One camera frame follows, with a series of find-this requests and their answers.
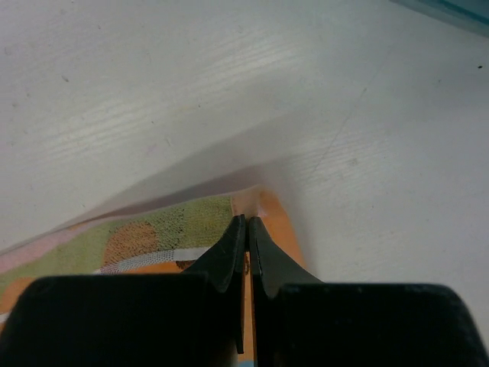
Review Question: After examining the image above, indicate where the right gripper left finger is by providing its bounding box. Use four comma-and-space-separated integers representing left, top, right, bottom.
1, 216, 246, 366

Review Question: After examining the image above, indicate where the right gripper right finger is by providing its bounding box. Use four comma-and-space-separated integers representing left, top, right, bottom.
248, 217, 488, 366

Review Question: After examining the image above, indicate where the colourful polka dot towel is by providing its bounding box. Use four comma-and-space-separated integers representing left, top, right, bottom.
1, 187, 304, 366

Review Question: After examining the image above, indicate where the teal transparent plastic bin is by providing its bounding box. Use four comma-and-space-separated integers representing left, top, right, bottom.
395, 0, 489, 37

